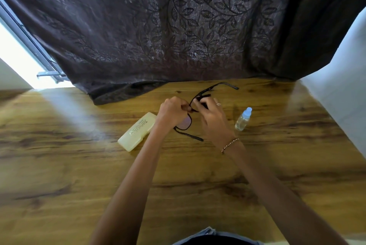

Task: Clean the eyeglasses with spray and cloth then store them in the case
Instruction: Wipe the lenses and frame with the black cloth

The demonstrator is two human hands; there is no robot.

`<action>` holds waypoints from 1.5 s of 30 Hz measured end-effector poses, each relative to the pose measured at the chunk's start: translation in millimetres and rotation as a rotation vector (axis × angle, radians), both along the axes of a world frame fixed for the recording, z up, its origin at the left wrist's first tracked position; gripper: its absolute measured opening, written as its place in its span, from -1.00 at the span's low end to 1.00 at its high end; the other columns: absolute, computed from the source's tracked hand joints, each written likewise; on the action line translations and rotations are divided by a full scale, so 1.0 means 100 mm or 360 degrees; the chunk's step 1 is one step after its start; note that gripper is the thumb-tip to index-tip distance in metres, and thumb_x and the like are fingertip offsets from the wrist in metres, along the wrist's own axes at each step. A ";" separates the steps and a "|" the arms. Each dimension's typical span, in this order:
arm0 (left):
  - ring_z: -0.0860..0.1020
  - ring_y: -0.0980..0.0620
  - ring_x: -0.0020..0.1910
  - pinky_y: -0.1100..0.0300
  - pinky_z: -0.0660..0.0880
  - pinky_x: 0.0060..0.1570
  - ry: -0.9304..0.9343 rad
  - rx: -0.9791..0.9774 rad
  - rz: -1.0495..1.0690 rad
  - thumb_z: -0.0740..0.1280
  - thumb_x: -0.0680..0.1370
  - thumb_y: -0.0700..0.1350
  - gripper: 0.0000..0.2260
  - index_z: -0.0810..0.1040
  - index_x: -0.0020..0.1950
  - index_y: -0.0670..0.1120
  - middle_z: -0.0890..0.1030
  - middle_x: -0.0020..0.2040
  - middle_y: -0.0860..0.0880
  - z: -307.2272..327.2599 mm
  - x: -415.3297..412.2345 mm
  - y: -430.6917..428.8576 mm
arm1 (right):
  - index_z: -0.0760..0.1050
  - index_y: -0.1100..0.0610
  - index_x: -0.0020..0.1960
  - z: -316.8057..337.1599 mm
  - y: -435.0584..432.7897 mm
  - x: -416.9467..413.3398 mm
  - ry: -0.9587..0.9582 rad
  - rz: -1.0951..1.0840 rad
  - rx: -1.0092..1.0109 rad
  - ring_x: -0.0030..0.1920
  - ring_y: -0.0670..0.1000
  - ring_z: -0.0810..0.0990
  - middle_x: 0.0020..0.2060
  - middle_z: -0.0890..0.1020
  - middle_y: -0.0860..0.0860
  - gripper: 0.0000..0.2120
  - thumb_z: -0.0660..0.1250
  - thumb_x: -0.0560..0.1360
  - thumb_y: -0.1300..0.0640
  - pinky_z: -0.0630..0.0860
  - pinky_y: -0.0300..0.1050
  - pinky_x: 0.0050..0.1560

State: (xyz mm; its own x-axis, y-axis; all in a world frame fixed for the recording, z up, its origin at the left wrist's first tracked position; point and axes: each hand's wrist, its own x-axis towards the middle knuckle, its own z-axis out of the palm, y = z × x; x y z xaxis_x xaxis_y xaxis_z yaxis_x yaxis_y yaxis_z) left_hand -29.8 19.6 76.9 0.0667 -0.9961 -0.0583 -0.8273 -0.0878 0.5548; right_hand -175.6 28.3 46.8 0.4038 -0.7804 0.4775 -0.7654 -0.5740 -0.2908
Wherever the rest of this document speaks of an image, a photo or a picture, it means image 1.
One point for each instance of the person's right hand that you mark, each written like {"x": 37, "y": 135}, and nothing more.
{"x": 216, "y": 123}

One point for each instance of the person's left hand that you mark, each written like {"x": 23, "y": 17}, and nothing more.
{"x": 171, "y": 110}

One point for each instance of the person's right fingers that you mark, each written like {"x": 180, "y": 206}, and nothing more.
{"x": 214, "y": 106}

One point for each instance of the person's left fingers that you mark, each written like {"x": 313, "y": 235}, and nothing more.
{"x": 183, "y": 106}

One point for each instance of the black-framed eyeglasses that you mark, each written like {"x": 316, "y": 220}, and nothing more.
{"x": 183, "y": 125}

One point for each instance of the person's left forearm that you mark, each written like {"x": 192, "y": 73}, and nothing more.
{"x": 134, "y": 184}

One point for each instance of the person's right forearm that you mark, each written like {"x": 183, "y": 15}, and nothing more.
{"x": 274, "y": 193}

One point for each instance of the small clear blue-capped bottle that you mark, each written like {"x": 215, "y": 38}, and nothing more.
{"x": 243, "y": 120}

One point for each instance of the pale yellow eyeglasses case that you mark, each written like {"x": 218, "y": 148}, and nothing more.
{"x": 137, "y": 132}

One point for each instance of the dark brown leaf-pattern curtain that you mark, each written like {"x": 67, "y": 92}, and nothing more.
{"x": 177, "y": 30}

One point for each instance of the person's grey-blue shirt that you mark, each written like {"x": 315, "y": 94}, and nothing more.
{"x": 211, "y": 237}

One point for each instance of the grey metal window latch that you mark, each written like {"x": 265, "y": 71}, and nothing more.
{"x": 50, "y": 75}

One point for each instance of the grey metal window frame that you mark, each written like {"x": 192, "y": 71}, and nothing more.
{"x": 27, "y": 39}

